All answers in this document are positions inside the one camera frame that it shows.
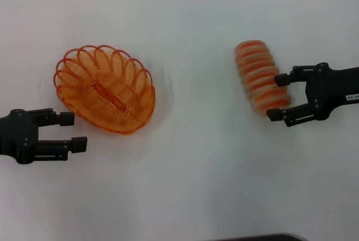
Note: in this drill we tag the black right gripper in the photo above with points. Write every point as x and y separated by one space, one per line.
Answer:
333 89

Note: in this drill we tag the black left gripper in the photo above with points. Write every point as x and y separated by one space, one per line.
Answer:
19 134

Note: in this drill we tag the orange striped bread loaf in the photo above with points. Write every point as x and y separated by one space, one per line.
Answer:
258 67

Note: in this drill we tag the dark curved robot base edge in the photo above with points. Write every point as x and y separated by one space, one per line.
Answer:
261 237

